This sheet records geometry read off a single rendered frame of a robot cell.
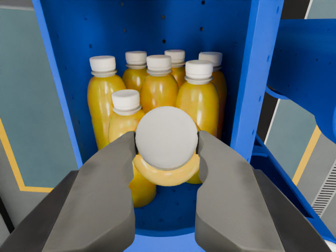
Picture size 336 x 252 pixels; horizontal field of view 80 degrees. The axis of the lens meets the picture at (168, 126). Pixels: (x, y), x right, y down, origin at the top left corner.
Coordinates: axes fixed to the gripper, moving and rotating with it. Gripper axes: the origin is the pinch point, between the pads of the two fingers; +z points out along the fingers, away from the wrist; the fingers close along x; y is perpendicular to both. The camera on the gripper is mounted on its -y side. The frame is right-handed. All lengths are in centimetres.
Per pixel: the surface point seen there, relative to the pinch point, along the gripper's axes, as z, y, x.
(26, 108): 128, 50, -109
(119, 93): 16.4, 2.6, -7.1
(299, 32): 53, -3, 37
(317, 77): 33.2, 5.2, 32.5
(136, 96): 15.4, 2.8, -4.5
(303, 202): 38, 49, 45
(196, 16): 30.6, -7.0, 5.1
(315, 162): 126, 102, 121
